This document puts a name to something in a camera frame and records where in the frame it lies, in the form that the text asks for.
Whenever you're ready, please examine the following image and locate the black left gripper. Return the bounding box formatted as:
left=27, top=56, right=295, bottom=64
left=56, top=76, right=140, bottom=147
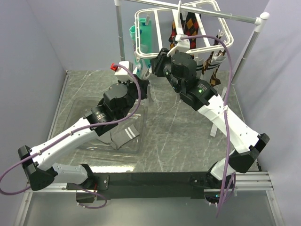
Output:
left=119, top=74, right=150, bottom=119

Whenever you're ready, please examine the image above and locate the white clip sock hanger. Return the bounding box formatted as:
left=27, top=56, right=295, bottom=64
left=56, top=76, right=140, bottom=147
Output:
left=135, top=0, right=223, bottom=59

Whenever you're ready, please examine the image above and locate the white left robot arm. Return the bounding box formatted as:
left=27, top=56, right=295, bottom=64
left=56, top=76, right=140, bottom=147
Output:
left=18, top=80, right=149, bottom=191

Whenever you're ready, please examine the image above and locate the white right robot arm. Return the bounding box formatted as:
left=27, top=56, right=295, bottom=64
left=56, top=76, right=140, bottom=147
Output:
left=150, top=48, right=269, bottom=188

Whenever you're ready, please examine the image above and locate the clear plastic bin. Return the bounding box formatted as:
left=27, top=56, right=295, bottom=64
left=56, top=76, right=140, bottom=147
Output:
left=63, top=97, right=148, bottom=154

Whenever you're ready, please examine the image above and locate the red yellow argyle sock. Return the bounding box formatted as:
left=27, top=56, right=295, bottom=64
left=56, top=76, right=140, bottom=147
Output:
left=168, top=21, right=177, bottom=49

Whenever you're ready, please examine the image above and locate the teal patterned sock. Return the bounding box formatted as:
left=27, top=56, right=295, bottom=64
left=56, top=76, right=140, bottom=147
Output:
left=139, top=16, right=152, bottom=79
left=129, top=25, right=137, bottom=64

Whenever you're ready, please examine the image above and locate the grey striped hanging sock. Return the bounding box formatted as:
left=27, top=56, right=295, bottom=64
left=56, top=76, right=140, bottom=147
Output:
left=196, top=58, right=204, bottom=77

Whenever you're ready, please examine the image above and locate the brown argyle hanging sock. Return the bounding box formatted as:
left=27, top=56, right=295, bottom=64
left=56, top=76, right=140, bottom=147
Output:
left=201, top=49, right=224, bottom=87

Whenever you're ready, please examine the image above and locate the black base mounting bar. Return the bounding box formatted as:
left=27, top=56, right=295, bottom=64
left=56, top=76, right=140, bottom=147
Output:
left=65, top=171, right=224, bottom=201

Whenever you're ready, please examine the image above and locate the silver white drying rack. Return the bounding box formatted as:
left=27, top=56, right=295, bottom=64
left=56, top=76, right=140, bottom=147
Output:
left=114, top=0, right=270, bottom=137

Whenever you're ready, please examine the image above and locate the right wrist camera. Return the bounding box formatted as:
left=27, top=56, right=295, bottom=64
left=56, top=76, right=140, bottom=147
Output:
left=172, top=34, right=190, bottom=52

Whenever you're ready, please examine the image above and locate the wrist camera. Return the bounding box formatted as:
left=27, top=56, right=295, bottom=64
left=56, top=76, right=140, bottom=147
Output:
left=172, top=34, right=190, bottom=52
left=111, top=61, right=133, bottom=82

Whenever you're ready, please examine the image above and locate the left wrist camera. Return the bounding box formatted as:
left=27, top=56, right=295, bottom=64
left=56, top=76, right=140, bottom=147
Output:
left=111, top=61, right=133, bottom=82

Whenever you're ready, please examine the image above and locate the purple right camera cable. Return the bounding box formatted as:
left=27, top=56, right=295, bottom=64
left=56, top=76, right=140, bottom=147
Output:
left=182, top=35, right=236, bottom=218

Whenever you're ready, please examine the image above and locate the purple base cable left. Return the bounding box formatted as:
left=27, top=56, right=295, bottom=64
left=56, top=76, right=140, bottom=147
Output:
left=70, top=183, right=107, bottom=209

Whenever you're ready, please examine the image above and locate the aluminium frame rail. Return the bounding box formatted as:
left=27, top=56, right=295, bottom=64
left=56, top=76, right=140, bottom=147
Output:
left=13, top=70, right=73, bottom=226

